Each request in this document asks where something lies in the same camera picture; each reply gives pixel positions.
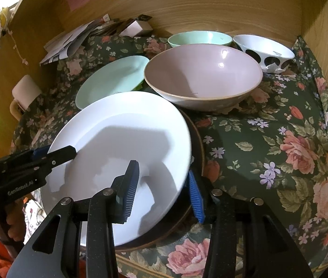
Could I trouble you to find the small white folded box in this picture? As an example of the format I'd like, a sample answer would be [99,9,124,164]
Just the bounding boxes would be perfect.
[119,21,153,38]

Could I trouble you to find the pink bowl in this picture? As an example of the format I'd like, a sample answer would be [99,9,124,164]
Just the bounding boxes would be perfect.
[145,44,263,112]

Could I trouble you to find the white bowl black dots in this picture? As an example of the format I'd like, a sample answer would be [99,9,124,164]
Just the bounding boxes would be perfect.
[233,35,295,74]

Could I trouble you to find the mint green plate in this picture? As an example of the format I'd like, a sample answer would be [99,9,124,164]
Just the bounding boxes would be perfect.
[75,55,149,110]

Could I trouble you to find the floral dark green tablecloth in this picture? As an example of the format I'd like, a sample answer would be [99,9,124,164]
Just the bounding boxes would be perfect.
[11,36,328,277]

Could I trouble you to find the white plate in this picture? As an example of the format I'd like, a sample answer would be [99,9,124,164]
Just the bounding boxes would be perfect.
[41,91,192,246]

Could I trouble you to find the stack of white papers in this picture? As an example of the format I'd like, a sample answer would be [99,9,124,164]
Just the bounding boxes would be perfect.
[39,19,115,65]

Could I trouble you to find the mint green bowl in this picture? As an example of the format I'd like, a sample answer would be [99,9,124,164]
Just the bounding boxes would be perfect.
[168,31,233,48]

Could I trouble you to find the person's left hand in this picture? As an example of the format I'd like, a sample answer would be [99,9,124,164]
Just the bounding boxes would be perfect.
[6,199,26,242]

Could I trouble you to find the dark brown plate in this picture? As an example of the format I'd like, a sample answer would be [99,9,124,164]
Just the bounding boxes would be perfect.
[116,111,206,252]

